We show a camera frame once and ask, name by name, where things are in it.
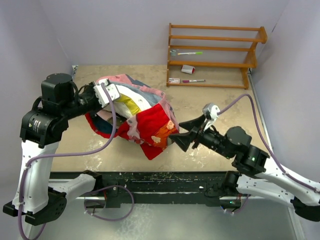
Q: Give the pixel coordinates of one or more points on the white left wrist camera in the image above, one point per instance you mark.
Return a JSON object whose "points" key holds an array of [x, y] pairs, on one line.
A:
{"points": [[106, 92]]}

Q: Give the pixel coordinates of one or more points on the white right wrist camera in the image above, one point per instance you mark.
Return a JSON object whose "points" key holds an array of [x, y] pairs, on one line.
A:
{"points": [[210, 112]]}

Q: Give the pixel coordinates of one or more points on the green white marker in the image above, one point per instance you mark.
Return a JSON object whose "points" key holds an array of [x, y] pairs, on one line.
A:
{"points": [[190, 53]]}

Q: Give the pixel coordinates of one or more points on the red patterned pillowcase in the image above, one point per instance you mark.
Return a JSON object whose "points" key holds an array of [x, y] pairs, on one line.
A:
{"points": [[150, 129]]}

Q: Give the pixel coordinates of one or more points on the purple white marker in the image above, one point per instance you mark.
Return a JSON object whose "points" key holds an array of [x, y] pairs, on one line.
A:
{"points": [[194, 81]]}

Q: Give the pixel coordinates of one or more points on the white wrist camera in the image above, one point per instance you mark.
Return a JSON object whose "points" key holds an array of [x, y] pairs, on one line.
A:
{"points": [[210, 112], [106, 92]]}

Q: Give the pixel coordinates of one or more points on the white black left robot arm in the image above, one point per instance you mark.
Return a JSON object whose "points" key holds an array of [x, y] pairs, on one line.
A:
{"points": [[41, 131]]}

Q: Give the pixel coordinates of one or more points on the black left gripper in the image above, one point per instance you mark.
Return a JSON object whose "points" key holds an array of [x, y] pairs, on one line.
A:
{"points": [[90, 89]]}

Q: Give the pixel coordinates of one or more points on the wooden shelf rack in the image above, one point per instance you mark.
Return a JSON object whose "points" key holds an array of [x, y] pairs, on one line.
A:
{"points": [[249, 62]]}

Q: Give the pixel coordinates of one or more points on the white yellow pillow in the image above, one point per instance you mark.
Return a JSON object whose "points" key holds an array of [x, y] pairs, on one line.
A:
{"points": [[130, 103]]}

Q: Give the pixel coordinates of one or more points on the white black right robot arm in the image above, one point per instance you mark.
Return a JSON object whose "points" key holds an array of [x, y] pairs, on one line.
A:
{"points": [[258, 173]]}

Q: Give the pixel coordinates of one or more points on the white red eraser box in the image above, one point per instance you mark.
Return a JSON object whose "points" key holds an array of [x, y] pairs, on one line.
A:
{"points": [[187, 69]]}

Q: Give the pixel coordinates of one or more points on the white red card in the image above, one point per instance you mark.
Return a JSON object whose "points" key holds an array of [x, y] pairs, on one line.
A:
{"points": [[174, 80]]}

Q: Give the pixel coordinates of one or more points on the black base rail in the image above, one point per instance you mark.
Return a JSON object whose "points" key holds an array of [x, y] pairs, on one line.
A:
{"points": [[209, 188]]}

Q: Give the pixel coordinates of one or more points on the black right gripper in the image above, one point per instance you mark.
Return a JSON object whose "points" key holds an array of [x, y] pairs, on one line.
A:
{"points": [[183, 139]]}

